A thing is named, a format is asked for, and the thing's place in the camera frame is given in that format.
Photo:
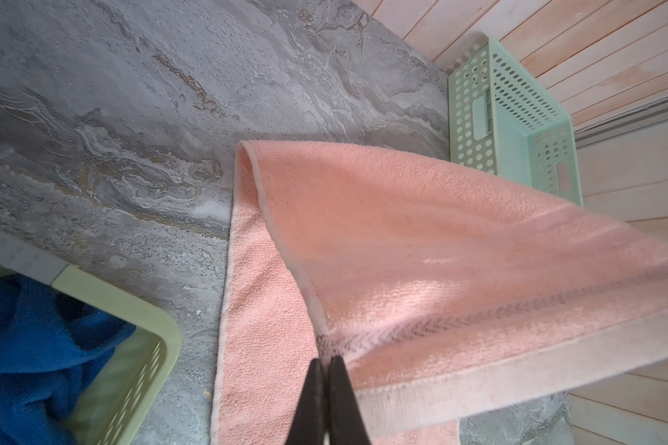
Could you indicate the mint green plastic basket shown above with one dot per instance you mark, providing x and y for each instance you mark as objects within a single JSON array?
[{"x": 502, "y": 121}]

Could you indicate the blue towel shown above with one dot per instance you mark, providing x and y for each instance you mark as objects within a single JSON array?
[{"x": 52, "y": 348}]

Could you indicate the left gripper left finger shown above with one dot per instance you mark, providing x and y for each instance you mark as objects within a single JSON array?
[{"x": 310, "y": 422}]

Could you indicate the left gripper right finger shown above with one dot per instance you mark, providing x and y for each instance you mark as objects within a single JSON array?
[{"x": 345, "y": 422}]

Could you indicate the pink towel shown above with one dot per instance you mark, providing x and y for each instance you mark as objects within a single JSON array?
[{"x": 447, "y": 291}]

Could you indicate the yellow-green plastic basket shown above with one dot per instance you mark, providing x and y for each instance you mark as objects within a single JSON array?
[{"x": 115, "y": 405}]

